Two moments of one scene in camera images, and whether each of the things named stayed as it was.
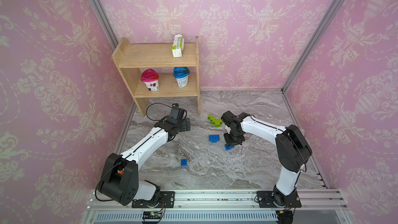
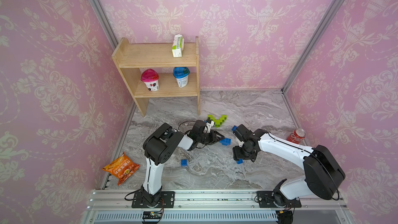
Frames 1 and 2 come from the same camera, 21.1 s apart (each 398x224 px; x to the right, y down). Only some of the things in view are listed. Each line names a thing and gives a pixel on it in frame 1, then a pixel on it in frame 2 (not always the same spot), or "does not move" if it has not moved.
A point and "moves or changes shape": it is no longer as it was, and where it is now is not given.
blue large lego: [214, 138] moves or changes shape
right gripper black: [227, 141] -> [236, 154]
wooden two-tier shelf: [129, 57] does not move
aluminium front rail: [318, 207] does not move
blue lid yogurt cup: [181, 73] does not move
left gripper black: [186, 124] -> [213, 137]
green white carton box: [178, 45] does not move
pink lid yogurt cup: [150, 77] does not move
